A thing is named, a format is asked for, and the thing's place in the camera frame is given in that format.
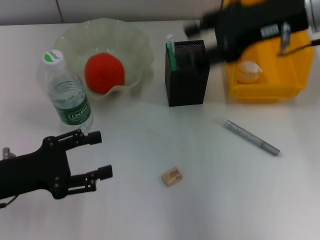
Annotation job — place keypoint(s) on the white paper ball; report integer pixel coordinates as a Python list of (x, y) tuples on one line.
[(248, 72)]

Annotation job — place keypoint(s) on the clear green-label water bottle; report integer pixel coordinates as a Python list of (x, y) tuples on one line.
[(72, 105)]

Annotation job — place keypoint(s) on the red round ball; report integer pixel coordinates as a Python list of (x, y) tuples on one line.
[(103, 73)]

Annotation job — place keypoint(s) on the pale green glass fruit plate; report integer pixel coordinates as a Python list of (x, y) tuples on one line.
[(105, 37)]

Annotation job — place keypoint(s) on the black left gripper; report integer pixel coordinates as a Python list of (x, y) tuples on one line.
[(32, 172)]

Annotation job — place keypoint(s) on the tan eraser block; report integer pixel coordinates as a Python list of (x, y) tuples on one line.
[(173, 177)]

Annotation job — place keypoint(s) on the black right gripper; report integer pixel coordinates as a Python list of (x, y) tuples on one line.
[(250, 22)]

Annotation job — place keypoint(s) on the black mesh pen holder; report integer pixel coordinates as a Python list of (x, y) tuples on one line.
[(187, 85)]

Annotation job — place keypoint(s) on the mint green utility knife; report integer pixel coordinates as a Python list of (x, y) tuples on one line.
[(171, 55)]

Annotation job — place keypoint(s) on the yellow plastic bin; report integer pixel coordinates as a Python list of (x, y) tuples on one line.
[(262, 90)]

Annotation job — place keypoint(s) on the grey marker pen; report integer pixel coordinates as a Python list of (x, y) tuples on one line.
[(250, 137)]

